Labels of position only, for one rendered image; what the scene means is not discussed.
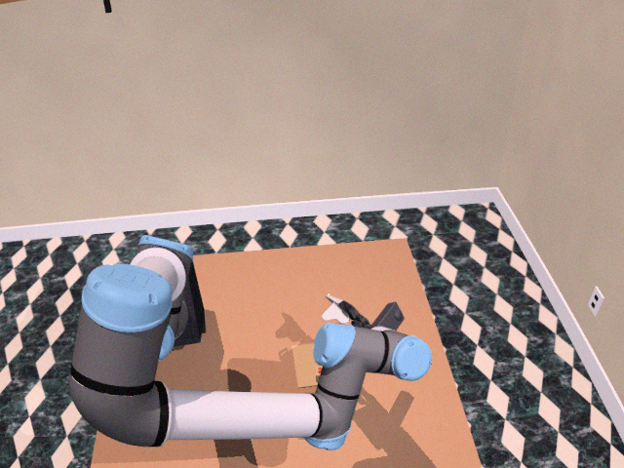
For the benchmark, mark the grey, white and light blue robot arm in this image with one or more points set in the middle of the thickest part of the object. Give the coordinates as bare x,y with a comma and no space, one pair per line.
121,330

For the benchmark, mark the tan mat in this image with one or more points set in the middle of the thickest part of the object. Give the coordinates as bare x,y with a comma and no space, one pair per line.
305,365

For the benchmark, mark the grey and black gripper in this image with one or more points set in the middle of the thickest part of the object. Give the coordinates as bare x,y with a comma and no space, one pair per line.
342,311

